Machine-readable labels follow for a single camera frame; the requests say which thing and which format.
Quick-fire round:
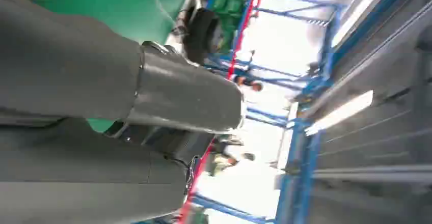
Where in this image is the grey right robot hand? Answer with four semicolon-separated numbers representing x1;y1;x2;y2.
0;0;245;224

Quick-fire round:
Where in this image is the black bag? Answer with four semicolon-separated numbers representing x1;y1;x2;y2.
182;8;222;65

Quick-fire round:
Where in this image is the green plastic crate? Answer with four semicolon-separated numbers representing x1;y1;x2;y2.
210;0;247;53

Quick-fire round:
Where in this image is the person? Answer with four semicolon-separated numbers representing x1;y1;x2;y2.
209;136;256;177
233;75;264;93

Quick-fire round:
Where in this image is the blue metal rack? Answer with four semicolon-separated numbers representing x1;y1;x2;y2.
204;0;345;92
191;106;321;224

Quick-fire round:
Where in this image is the long ceiling light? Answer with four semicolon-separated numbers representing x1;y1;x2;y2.
332;0;386;48
305;90;374;137

